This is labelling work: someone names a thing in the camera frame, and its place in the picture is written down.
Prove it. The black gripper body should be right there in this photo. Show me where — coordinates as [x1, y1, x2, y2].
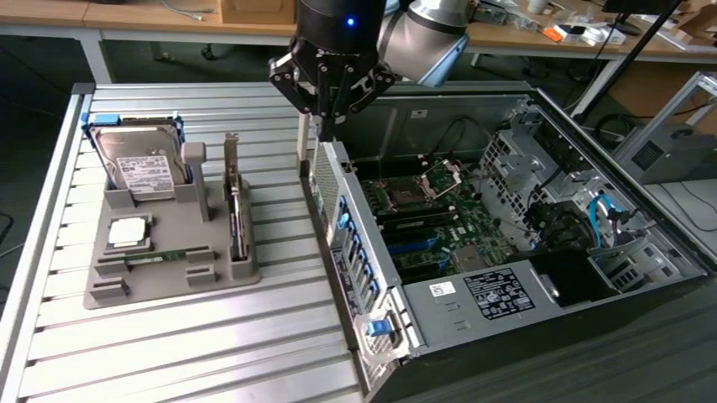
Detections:
[290, 0, 386, 92]

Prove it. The graphics card with metal bracket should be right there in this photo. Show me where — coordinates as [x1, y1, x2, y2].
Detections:
[222, 132, 252, 261]

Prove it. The brown cardboard box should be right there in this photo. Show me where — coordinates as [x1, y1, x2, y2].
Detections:
[219, 0, 296, 24]

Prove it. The metal socket cover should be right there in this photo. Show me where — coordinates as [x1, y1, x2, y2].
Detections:
[419, 159, 466, 198]

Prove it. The grey metal device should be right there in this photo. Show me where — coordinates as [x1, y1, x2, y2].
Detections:
[470, 2, 510, 24]

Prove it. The CPU socket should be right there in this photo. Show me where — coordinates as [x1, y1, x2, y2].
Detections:
[379, 178, 433, 211]

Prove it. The wooden desk with clutter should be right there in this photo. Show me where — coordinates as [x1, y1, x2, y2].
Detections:
[463, 0, 717, 85]

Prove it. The silver hard disk drive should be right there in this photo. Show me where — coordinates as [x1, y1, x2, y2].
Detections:
[88, 119, 190, 202]

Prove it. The black RAM stick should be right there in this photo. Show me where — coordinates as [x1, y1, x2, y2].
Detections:
[378, 209, 461, 232]

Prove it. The blue disk caddy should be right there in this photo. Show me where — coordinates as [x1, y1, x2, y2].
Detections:
[80, 111, 195, 190]

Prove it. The green motherboard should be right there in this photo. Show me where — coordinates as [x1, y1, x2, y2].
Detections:
[358, 174, 519, 285]

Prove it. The white small box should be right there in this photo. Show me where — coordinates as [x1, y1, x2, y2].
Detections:
[579, 27, 629, 47]

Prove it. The wooden desk with white legs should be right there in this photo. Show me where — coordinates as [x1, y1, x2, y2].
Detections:
[0, 0, 298, 83]

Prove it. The black monitor stand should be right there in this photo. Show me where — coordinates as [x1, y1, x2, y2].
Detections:
[602, 0, 644, 37]

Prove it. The silver CPU chip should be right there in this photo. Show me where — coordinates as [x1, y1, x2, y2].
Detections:
[107, 216, 154, 249]

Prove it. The black stand pole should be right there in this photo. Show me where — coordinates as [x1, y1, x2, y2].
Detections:
[574, 0, 692, 125]

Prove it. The green RAM stick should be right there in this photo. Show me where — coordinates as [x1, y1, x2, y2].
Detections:
[123, 248, 190, 264]

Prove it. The grey plastic parts rack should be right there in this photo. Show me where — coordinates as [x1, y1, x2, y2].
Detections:
[81, 140, 262, 311]

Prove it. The grey power supply unit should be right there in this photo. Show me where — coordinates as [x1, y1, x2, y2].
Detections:
[401, 259, 561, 349]

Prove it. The grey equipment cabinet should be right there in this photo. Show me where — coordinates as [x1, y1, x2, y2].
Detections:
[613, 121, 717, 186]

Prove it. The folded brown cardboard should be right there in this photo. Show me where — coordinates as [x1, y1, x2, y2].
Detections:
[674, 3, 717, 47]

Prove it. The silver metal disk bay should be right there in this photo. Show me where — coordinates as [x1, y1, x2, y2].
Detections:
[587, 233, 688, 295]

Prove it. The open PC case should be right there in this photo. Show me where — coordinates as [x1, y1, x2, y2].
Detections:
[296, 81, 717, 403]

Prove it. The light grey cable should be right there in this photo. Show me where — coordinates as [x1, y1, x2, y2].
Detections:
[158, 0, 218, 21]

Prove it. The black wire bundle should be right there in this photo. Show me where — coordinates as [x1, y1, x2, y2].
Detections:
[523, 201, 595, 253]

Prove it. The blue SATA wire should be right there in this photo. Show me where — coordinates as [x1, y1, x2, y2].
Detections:
[587, 191, 621, 253]

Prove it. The aluminium profile frame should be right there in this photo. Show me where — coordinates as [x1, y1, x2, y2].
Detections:
[660, 71, 717, 127]

